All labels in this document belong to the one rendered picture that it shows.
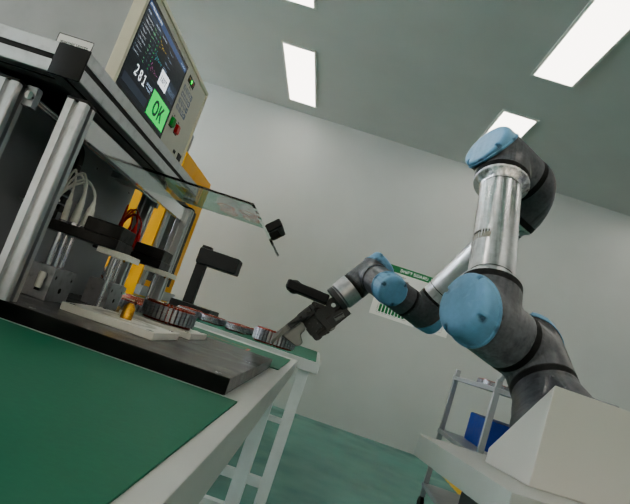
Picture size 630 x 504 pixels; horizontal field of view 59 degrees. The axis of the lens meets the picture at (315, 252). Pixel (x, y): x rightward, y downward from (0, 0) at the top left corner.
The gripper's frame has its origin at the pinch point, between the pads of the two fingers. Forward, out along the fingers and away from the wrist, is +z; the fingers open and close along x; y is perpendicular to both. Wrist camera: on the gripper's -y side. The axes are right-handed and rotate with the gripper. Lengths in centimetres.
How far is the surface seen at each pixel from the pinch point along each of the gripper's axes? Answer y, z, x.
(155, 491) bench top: 8, 3, -110
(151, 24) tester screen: -52, -19, -55
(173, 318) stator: -13.7, 11.0, -31.8
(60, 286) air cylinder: -26, 19, -51
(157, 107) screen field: -47, -12, -40
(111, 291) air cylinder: -26.2, 18.2, -29.7
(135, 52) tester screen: -49, -14, -56
